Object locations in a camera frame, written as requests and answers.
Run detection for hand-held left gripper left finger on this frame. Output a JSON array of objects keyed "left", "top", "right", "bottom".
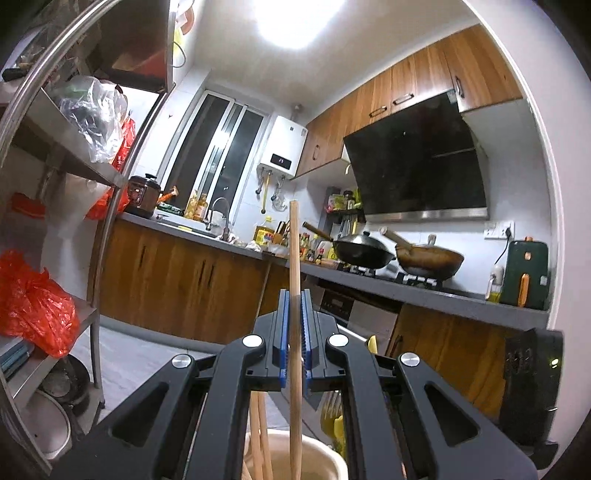
[{"left": 50, "top": 288, "right": 291, "bottom": 480}]

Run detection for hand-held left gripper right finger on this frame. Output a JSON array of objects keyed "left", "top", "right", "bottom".
[{"left": 300, "top": 288, "right": 539, "bottom": 480}]

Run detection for white floral ceramic utensil holder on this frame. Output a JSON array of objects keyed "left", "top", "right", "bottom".
[{"left": 240, "top": 430, "right": 350, "bottom": 480}]

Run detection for built-in silver appliance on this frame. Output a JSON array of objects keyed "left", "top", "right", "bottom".
[{"left": 318, "top": 282, "right": 402, "bottom": 356}]

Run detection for wooden lower cabinet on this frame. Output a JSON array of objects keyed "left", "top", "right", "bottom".
[
  {"left": 387, "top": 302, "right": 548, "bottom": 418},
  {"left": 98, "top": 218, "right": 296, "bottom": 346}
]

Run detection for row of condiment bottles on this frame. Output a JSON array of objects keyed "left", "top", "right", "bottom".
[{"left": 298, "top": 231, "right": 335, "bottom": 264}]

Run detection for yellow liquid dispenser bottle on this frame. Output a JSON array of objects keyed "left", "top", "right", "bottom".
[{"left": 486, "top": 264, "right": 505, "bottom": 304}]

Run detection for black wok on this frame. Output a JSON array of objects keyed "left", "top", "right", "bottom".
[{"left": 302, "top": 222, "right": 398, "bottom": 271}]

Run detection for large yellow oil bottle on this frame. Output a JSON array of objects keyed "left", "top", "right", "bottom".
[{"left": 253, "top": 216, "right": 274, "bottom": 245}]

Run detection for green air fryer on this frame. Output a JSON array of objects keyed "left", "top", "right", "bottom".
[{"left": 499, "top": 237, "right": 551, "bottom": 311}]

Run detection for black gas stove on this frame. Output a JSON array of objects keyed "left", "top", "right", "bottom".
[{"left": 339, "top": 263, "right": 462, "bottom": 291}]

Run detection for grey countertop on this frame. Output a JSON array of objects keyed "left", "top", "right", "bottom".
[{"left": 113, "top": 212, "right": 550, "bottom": 330}]

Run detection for metal faucet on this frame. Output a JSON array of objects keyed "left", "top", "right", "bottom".
[{"left": 205, "top": 197, "right": 232, "bottom": 241}]

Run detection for brown wok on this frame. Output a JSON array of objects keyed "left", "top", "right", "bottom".
[{"left": 379, "top": 226, "right": 465, "bottom": 282}]

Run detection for cooking oil bottles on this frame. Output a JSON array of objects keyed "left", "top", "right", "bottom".
[{"left": 185, "top": 189, "right": 209, "bottom": 222}]

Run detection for white water heater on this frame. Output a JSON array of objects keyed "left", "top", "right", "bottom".
[{"left": 256, "top": 115, "right": 309, "bottom": 181}]

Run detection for brown electric pot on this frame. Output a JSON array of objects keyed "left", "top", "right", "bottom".
[{"left": 124, "top": 173, "right": 164, "bottom": 217}]

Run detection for kitchen window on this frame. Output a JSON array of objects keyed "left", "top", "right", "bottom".
[{"left": 161, "top": 88, "right": 269, "bottom": 232}]

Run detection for black range hood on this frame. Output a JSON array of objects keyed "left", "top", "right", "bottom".
[{"left": 342, "top": 90, "right": 490, "bottom": 220}]

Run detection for dark metal pot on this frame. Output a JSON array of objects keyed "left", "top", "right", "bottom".
[{"left": 39, "top": 355, "right": 90, "bottom": 407}]

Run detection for wooden upper cabinets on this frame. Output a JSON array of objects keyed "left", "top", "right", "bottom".
[{"left": 293, "top": 24, "right": 525, "bottom": 181}]

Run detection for hanging red plastic bag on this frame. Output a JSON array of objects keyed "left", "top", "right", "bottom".
[{"left": 85, "top": 117, "right": 137, "bottom": 220}]

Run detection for large red plastic bag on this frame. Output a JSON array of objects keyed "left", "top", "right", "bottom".
[{"left": 0, "top": 249, "right": 80, "bottom": 358}]

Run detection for grey metal basin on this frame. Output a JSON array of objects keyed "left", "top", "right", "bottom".
[{"left": 18, "top": 392, "right": 75, "bottom": 462}]

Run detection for metal shelf rack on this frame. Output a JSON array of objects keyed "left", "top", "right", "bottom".
[{"left": 0, "top": 0, "right": 178, "bottom": 480}]

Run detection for small red plastic bag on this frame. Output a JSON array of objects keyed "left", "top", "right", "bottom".
[{"left": 11, "top": 191, "right": 47, "bottom": 219}]

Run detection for clear plastic bag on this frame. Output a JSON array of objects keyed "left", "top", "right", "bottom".
[{"left": 53, "top": 76, "right": 129, "bottom": 164}]

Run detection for brown box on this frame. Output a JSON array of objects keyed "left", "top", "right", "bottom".
[{"left": 88, "top": 0, "right": 176, "bottom": 93}]

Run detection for ceiling lamp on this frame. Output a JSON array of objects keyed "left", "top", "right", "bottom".
[{"left": 252, "top": 0, "right": 347, "bottom": 51}]

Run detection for wooden stick handle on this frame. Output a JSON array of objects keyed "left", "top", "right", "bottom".
[{"left": 255, "top": 262, "right": 273, "bottom": 319}]

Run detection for wall rack with jars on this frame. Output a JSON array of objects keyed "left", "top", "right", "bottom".
[{"left": 325, "top": 185, "right": 365, "bottom": 215}]

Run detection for wall socket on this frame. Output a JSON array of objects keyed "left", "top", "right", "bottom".
[{"left": 482, "top": 220, "right": 515, "bottom": 241}]

